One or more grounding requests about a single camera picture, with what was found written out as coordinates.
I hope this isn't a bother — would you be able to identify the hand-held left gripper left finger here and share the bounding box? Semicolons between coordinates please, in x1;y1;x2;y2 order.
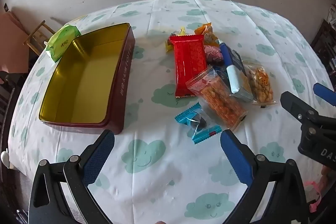
28;130;116;224

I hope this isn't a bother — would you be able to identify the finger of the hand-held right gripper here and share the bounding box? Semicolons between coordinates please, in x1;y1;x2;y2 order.
313;83;336;107
280;92;321;125

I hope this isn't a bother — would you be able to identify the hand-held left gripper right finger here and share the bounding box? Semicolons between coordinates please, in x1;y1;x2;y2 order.
220;130;309;224

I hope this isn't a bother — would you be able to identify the clear peanut brittle packet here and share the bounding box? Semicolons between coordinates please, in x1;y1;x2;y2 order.
243;61;277;106

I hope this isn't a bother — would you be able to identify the clear orange cracker packet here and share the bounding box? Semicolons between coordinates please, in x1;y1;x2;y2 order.
185;67;248;131

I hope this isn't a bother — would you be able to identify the blue cookie packet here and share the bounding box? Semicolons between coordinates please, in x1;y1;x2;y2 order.
175;103;222;145

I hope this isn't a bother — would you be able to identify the dark blue soda cracker packet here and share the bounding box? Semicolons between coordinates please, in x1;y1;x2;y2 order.
219;42;254;103

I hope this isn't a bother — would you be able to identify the gold tin box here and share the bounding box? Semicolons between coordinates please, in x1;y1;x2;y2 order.
38;22;135;135

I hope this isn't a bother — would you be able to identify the pink candy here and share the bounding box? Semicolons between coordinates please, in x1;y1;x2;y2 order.
204;46;223;64

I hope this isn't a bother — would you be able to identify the red snack packet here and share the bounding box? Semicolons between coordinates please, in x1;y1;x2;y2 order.
169;34;208;98

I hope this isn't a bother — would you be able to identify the orange snack packet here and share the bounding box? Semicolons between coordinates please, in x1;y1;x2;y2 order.
194;22;214;37

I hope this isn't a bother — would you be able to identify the yellow cake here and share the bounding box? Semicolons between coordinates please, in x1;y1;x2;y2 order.
165;27;187;52

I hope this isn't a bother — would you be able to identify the dark wooden cabinet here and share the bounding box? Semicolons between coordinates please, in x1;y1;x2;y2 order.
310;4;336;77

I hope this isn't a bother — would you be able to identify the pink ribbon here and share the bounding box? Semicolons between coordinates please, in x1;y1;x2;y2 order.
305;181;322;212

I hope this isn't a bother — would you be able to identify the white round object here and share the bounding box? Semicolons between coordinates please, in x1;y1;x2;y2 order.
0;151;10;169

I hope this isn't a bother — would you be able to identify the green tissue pack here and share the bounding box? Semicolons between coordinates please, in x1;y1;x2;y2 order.
45;25;82;63

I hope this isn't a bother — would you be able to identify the wooden chair with orange cloth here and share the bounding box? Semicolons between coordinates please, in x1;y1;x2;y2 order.
0;11;29;75

